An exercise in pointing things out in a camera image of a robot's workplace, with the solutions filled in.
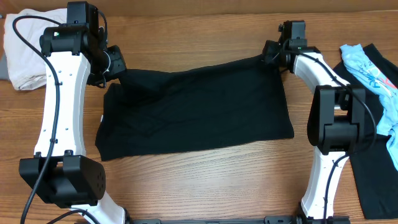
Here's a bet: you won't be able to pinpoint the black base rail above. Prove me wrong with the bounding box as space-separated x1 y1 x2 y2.
130 214 351 224

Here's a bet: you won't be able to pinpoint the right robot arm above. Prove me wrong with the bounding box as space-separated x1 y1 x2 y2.
262 40 368 223

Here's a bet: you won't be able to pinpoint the black t-shirt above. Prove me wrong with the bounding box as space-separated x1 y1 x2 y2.
95 56 294 161

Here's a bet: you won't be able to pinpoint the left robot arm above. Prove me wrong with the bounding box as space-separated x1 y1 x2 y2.
19 22 130 223

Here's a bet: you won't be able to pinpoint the grey folded cloth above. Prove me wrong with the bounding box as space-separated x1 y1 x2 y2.
0 54 9 80

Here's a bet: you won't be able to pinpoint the light blue printed shirt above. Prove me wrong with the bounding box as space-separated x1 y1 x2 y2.
340 44 397 167

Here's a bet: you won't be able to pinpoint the folded beige trousers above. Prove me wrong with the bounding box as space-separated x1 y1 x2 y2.
4 8 67 90

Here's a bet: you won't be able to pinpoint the black garment at right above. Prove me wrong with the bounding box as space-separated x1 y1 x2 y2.
334 58 397 220

